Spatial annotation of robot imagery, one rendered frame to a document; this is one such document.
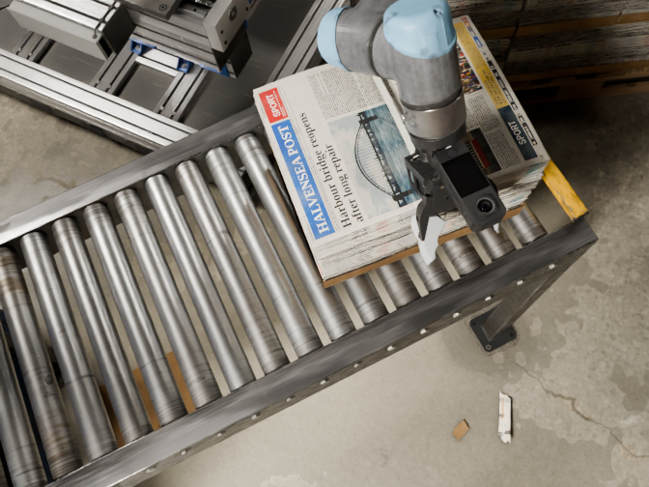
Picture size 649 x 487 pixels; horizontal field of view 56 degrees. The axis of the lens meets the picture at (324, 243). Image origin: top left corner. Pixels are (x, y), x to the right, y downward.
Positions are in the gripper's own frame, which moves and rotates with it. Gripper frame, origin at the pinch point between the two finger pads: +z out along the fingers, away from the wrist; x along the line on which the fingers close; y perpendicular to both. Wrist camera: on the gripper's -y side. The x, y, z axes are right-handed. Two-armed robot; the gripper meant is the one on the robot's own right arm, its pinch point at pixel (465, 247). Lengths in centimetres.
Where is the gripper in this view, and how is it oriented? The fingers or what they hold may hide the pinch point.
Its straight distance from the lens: 89.6
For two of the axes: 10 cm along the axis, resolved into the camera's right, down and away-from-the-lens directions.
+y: -3.2, -5.6, 7.6
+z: 2.7, 7.2, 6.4
